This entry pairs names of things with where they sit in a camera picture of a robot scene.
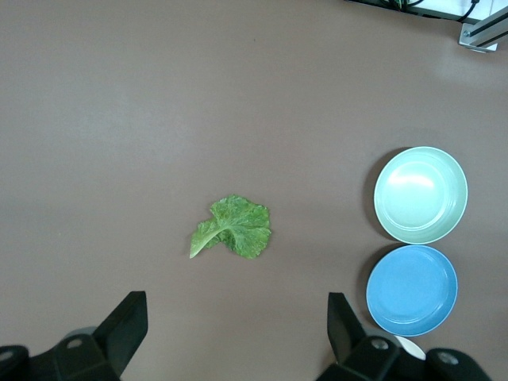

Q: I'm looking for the blue round plate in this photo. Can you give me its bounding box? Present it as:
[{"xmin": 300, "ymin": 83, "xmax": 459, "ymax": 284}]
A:
[{"xmin": 365, "ymin": 244, "xmax": 459, "ymax": 337}]

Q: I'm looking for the single black cable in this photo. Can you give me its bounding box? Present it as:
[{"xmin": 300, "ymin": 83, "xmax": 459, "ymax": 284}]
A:
[{"xmin": 456, "ymin": 0, "xmax": 477, "ymax": 23}]

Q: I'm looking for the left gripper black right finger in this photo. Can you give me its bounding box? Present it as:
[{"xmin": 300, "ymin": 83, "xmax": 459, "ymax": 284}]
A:
[{"xmin": 317, "ymin": 292, "xmax": 402, "ymax": 381}]

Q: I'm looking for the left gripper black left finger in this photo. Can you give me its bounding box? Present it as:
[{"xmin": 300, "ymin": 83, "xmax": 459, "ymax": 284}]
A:
[{"xmin": 27, "ymin": 291, "xmax": 149, "ymax": 381}]

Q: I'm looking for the green lettuce leaf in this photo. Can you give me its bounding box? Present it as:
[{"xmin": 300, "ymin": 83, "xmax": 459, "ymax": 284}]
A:
[{"xmin": 188, "ymin": 194, "xmax": 273, "ymax": 261}]

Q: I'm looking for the pale green round plate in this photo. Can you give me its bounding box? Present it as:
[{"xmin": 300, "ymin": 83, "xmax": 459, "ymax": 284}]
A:
[{"xmin": 373, "ymin": 145, "xmax": 469, "ymax": 244}]

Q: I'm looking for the beige round plate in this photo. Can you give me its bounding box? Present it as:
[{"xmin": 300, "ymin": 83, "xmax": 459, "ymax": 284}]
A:
[{"xmin": 392, "ymin": 335, "xmax": 428, "ymax": 361}]

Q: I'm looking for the aluminium frame bracket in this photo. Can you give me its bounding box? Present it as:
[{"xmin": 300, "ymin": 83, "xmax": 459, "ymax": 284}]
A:
[{"xmin": 459, "ymin": 6, "xmax": 508, "ymax": 54}]

